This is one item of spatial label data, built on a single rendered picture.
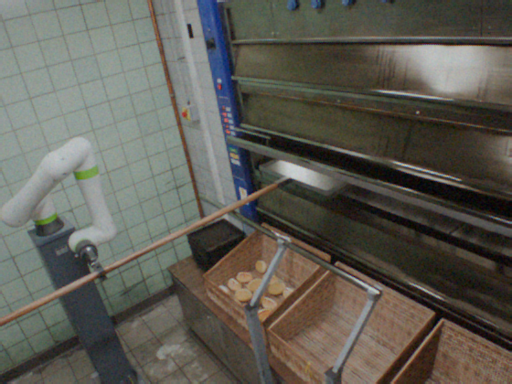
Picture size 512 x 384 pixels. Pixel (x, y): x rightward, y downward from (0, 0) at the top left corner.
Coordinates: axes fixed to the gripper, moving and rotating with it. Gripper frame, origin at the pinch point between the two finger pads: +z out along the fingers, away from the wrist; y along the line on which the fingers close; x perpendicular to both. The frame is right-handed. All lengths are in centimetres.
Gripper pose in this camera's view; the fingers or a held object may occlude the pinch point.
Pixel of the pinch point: (101, 272)
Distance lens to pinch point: 189.4
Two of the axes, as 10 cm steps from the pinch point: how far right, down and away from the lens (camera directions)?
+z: 5.7, 2.7, -7.8
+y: 1.6, 8.9, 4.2
